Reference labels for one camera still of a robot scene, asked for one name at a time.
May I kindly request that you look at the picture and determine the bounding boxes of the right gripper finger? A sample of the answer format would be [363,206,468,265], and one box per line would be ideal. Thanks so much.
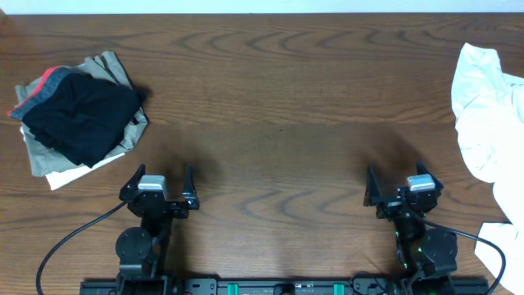
[364,166,382,207]
[416,160,443,191]

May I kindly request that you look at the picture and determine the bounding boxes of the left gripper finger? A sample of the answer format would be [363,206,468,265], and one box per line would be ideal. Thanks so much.
[120,164,146,195]
[183,165,200,209]

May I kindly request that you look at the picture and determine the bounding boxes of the white graphic t-shirt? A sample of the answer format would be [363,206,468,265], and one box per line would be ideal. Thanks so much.
[451,43,523,294]

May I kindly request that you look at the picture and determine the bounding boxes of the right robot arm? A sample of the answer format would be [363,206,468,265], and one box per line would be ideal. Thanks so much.
[364,162,458,279]

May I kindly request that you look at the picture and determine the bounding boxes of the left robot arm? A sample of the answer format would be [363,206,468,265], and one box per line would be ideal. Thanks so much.
[115,165,200,279]

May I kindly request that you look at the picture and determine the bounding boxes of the white folded garment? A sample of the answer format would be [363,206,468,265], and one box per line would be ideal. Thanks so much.
[20,125,125,190]

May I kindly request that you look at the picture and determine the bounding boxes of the black folded garment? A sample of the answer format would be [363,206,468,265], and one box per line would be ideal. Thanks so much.
[7,66,145,167]

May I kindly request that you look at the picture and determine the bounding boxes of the khaki folded garment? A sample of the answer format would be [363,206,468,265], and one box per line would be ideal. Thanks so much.
[20,51,148,177]

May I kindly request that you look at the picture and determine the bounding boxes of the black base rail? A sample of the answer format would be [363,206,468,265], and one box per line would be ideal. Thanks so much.
[79,276,490,295]

